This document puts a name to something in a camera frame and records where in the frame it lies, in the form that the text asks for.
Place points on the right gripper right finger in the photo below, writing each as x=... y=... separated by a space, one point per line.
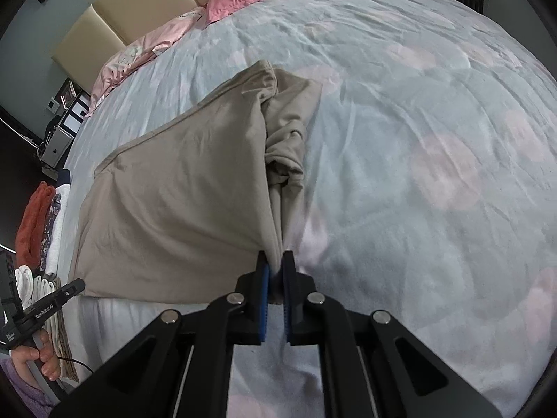
x=296 y=288

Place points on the cream padded headboard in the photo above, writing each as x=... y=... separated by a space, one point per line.
x=106 y=28

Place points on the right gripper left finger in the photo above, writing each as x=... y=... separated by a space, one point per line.
x=252 y=317

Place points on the dark patterned folded garment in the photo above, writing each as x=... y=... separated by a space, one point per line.
x=51 y=217

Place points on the picture frame on nightstand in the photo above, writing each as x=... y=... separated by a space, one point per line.
x=67 y=94

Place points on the light blue pink-dotted bedsheet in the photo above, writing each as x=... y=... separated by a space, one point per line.
x=429 y=176

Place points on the purple fuzzy sleeve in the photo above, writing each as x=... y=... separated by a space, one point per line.
x=34 y=399

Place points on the light pink satin pillow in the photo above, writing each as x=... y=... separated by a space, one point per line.
x=139 y=53

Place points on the beige long-sleeve shirt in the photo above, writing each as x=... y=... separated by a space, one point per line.
x=178 y=214

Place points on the left white nightstand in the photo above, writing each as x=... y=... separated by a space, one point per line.
x=62 y=129

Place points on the orange folded garment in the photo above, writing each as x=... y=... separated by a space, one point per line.
x=29 y=235

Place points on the person's left hand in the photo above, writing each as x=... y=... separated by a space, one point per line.
x=51 y=366

